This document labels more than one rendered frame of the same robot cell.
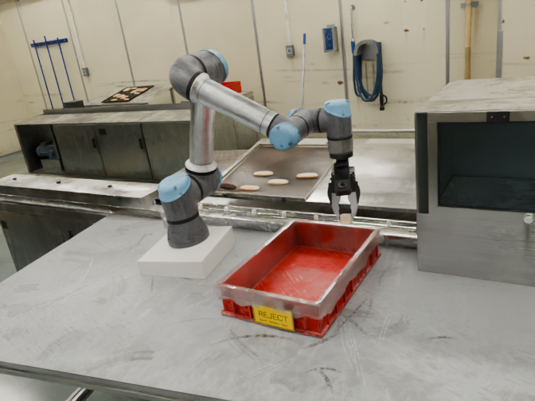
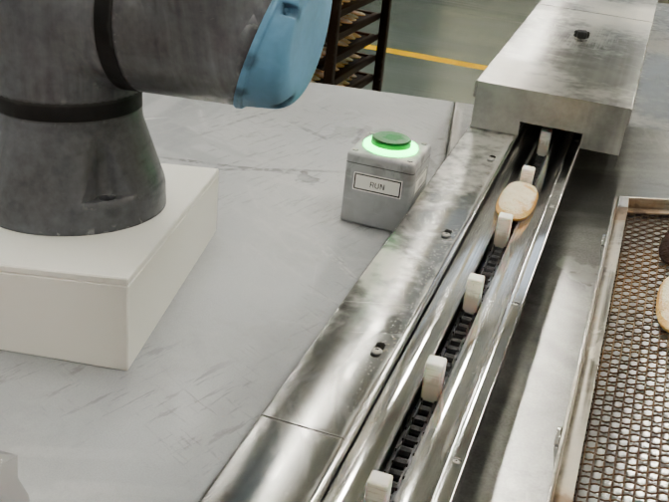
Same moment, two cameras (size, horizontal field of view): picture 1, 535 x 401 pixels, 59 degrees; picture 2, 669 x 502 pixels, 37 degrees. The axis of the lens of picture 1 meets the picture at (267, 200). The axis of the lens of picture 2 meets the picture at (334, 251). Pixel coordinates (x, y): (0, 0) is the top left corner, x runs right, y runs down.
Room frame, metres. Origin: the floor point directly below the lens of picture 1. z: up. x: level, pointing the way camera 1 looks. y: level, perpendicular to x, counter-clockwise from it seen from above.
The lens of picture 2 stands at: (1.59, -0.49, 1.24)
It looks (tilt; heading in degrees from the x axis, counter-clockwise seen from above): 26 degrees down; 73
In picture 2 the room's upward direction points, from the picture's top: 6 degrees clockwise
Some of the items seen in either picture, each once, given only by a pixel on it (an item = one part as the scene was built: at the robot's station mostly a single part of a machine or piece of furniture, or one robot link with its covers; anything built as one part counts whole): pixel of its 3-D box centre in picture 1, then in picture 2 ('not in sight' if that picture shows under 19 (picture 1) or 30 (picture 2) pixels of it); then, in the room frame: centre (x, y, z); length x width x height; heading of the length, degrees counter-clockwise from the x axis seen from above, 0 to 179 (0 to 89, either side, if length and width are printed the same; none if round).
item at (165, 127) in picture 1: (137, 134); not in sight; (5.89, 1.48, 0.51); 3.00 x 1.26 x 1.03; 57
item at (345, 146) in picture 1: (339, 145); not in sight; (1.39, -0.24, 1.21); 0.08 x 0.08 x 0.05
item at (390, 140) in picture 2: not in sight; (390, 144); (1.90, 0.41, 0.90); 0.04 x 0.04 x 0.02
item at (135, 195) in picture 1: (69, 189); (597, 17); (2.46, 1.04, 0.89); 1.25 x 0.18 x 0.09; 57
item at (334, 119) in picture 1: (337, 119); not in sight; (1.39, -0.24, 1.29); 0.09 x 0.08 x 0.11; 58
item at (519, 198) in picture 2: not in sight; (518, 198); (2.03, 0.37, 0.86); 0.10 x 0.04 x 0.01; 57
